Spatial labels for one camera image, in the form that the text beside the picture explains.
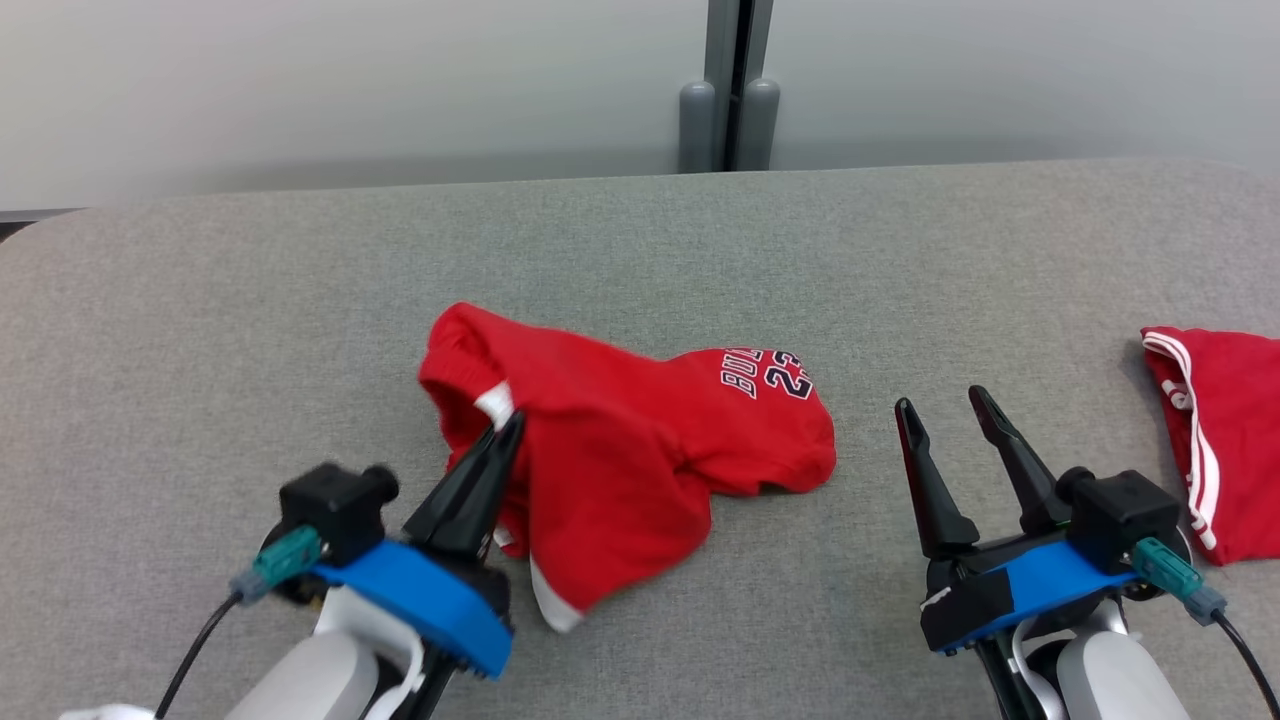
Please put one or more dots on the grey partition post two feet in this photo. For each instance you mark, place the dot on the grey partition post two feet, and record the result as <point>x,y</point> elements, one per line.
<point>728,60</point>

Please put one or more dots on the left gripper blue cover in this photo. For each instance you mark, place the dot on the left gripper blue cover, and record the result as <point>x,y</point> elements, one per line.
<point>430,600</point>

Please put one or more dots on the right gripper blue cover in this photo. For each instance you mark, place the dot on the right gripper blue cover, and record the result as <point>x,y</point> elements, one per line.
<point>1040,580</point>

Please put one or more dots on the red basketball shorts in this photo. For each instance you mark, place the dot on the red basketball shorts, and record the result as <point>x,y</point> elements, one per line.
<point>620,450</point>

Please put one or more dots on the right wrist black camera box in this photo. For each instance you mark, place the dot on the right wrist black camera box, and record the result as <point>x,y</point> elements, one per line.
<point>1125,515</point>

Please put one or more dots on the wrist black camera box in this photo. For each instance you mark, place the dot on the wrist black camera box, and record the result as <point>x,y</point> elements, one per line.
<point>335,510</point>
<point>1125,515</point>

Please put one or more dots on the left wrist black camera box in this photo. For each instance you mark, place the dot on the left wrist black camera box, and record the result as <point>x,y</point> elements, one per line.
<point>335,510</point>

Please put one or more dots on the red white basketball jersey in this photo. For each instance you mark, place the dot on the red white basketball jersey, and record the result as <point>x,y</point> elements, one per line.
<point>1245,440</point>

